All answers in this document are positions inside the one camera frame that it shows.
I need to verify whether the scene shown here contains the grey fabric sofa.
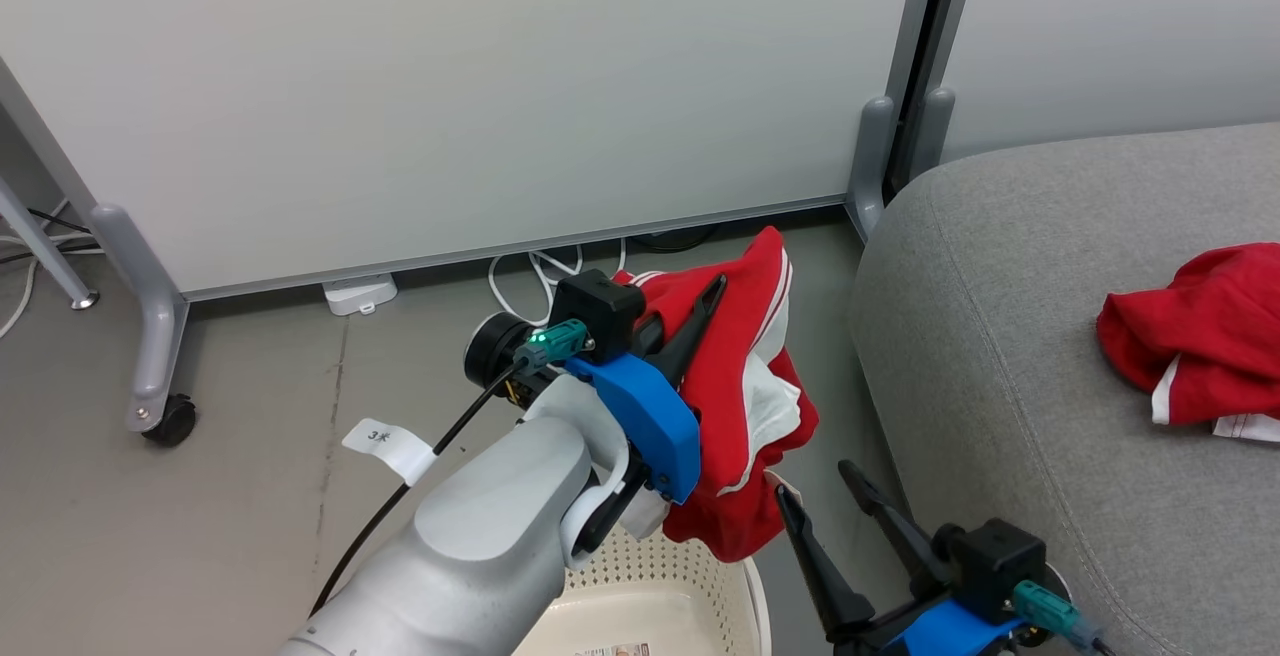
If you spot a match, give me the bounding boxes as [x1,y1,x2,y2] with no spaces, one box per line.
[850,123,1280,656]

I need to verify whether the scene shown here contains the thin white floor cable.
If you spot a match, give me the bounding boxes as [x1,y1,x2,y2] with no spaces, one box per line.
[0,201,71,339]

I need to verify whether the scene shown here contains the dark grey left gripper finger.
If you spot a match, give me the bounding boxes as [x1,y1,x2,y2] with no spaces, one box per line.
[648,274,729,389]

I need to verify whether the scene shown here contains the white power adapter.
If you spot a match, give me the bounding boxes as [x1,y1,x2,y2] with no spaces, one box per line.
[322,274,398,317]

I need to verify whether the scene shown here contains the black caster wheel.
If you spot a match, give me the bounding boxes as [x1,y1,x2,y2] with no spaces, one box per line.
[143,394,198,448]

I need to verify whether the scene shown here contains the large white partition panel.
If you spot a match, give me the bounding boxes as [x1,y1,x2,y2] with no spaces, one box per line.
[0,0,946,302]

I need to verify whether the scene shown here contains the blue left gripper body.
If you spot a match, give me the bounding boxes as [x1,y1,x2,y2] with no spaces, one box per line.
[565,354,701,554]

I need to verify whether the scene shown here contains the red shorts with white trim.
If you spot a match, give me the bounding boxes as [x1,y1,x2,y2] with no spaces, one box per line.
[1097,243,1280,444]

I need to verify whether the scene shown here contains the long grey partition foot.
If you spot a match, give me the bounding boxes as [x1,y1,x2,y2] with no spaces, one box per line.
[90,203,191,434]

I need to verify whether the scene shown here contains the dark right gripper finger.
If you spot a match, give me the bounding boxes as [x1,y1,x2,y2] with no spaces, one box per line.
[838,459,953,599]
[775,484,878,643]

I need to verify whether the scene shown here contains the short grey partition foot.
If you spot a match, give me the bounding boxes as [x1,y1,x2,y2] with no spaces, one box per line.
[847,96,896,240]
[905,86,956,182]

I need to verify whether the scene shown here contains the black floor cable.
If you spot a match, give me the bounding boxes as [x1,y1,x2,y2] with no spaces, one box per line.
[630,224,717,253]

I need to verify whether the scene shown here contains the cream perforated laundry basket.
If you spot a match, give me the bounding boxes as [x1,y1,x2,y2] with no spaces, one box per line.
[512,526,771,656]

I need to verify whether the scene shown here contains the small white partition panel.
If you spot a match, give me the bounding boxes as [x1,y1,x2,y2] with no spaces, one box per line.
[935,0,1280,162]

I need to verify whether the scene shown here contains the white looped cable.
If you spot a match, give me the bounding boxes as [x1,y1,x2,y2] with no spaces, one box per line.
[488,239,628,327]

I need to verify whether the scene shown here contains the white paper cable tag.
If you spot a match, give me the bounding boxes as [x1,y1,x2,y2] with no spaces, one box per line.
[342,419,437,486]

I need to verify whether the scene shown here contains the red jersey with printed letters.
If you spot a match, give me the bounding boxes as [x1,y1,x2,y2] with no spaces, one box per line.
[612,226,821,564]

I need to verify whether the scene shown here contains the thin black cables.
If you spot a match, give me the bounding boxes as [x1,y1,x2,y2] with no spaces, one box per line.
[0,206,101,263]

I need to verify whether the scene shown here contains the black cable with teal plug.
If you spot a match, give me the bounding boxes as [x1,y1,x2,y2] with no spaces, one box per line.
[310,319,589,617]

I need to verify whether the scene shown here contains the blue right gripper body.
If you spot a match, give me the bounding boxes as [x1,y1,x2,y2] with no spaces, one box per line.
[830,591,1046,656]

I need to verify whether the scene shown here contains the grey metal table leg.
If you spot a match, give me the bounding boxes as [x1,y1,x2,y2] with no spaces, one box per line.
[0,176,99,311]

